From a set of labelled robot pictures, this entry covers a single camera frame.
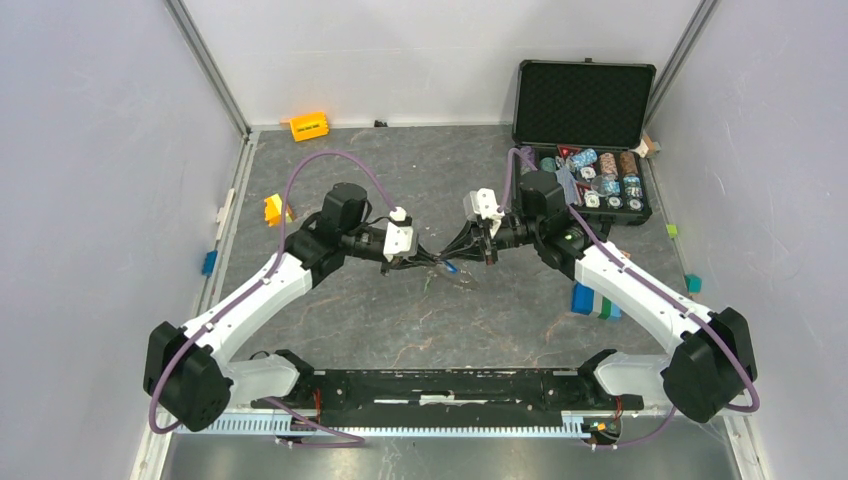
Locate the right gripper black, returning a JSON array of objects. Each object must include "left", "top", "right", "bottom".
[{"left": 439, "top": 213, "right": 542, "bottom": 266}]

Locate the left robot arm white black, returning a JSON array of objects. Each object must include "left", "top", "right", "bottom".
[{"left": 143, "top": 183, "right": 420, "bottom": 433}]

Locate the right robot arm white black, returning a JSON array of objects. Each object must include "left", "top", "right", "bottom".
[{"left": 439, "top": 171, "right": 761, "bottom": 423}]

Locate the playing card deck blue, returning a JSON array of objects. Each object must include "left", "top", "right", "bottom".
[{"left": 555, "top": 168, "right": 582, "bottom": 206}]

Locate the blue green white brick stack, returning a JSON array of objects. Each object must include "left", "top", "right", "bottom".
[{"left": 570, "top": 282, "right": 622, "bottom": 322}]

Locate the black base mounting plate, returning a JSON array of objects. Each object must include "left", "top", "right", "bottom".
[{"left": 281, "top": 368, "right": 644, "bottom": 428}]

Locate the yellow orange brick stack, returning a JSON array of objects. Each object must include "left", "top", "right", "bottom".
[{"left": 264, "top": 194, "right": 295, "bottom": 227}]

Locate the black poker chip case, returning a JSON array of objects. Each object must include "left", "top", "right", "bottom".
[{"left": 512, "top": 60, "right": 656, "bottom": 226}]

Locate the orange toothed block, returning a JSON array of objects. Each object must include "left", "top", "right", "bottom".
[{"left": 288, "top": 112, "right": 330, "bottom": 142}]

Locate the wooden block behind case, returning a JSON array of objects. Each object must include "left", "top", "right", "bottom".
[{"left": 634, "top": 132, "right": 662, "bottom": 159}]

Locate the teal cube right edge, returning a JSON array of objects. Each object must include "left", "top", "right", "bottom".
[{"left": 684, "top": 273, "right": 702, "bottom": 294}]

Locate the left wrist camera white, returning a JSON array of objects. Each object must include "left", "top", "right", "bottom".
[{"left": 383, "top": 206, "right": 418, "bottom": 261}]

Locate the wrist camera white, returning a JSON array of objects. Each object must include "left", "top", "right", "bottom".
[
  {"left": 463, "top": 188, "right": 504, "bottom": 222},
  {"left": 383, "top": 206, "right": 418, "bottom": 261}
]

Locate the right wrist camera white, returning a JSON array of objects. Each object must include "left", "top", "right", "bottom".
[{"left": 463, "top": 188, "right": 504, "bottom": 222}]

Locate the white toothed cable rail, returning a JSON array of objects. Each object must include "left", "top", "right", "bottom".
[{"left": 173, "top": 413, "right": 598, "bottom": 439}]

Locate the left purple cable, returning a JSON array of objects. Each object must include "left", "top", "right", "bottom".
[{"left": 147, "top": 149, "right": 402, "bottom": 449}]

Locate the purple cable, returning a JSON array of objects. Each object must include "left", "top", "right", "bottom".
[
  {"left": 498, "top": 146, "right": 761, "bottom": 452},
  {"left": 147, "top": 149, "right": 402, "bottom": 449}
]

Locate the blue cube left rail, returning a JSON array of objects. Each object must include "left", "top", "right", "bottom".
[{"left": 201, "top": 250, "right": 218, "bottom": 277}]

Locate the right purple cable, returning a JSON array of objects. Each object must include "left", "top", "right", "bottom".
[{"left": 498, "top": 146, "right": 761, "bottom": 452}]

